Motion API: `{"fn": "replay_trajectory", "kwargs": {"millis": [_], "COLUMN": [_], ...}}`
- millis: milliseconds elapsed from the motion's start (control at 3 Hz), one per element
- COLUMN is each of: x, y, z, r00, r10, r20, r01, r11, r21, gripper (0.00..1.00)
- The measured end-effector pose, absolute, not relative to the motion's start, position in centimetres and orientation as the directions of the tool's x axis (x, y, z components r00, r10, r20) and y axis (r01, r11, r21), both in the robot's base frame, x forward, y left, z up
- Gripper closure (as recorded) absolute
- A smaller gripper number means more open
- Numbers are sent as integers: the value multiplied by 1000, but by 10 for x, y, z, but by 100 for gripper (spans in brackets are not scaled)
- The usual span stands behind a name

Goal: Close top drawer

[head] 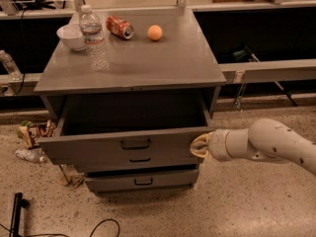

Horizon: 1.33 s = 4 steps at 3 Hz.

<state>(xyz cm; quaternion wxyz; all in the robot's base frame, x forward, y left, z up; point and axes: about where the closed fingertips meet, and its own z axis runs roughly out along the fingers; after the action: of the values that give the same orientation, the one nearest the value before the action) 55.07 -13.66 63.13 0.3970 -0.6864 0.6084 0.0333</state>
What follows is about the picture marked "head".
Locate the black stand on floor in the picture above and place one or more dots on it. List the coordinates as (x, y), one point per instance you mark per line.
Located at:
(19, 204)

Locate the grey middle drawer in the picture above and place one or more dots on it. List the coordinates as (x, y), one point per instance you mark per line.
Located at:
(131, 164)

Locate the crushed plastic bottle on floor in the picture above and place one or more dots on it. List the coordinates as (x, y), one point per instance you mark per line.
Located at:
(30, 156)

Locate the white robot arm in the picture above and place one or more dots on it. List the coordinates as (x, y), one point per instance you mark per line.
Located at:
(266, 140)

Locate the orange fruit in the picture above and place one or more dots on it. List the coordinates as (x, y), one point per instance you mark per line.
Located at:
(154, 32)

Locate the grey top drawer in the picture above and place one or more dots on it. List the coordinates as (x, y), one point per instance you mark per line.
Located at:
(97, 129)

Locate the grey metal drawer cabinet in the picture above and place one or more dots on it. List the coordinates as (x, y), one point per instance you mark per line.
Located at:
(181, 61)

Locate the snack chip bag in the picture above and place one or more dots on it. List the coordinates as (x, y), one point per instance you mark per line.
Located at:
(31, 132)

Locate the crumpled paper on floor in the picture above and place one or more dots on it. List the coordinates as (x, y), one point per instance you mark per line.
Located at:
(66, 175)

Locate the plastic bottle on left ledge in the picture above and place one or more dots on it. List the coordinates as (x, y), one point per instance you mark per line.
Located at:
(10, 65)

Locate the white ceramic bowl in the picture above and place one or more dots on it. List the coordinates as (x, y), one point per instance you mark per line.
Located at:
(71, 36)

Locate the clear plastic water bottle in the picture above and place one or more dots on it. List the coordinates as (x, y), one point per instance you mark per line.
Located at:
(92, 30)

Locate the grey bottom drawer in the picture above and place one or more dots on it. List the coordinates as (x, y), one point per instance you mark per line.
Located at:
(160, 179)

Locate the red soda can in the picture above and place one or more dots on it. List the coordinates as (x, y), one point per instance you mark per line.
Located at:
(120, 27)

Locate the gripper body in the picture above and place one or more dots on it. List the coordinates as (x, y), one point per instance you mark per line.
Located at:
(217, 145)

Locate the grey drawer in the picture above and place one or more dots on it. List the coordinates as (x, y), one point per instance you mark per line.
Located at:
(160, 179)
(97, 129)
(131, 164)

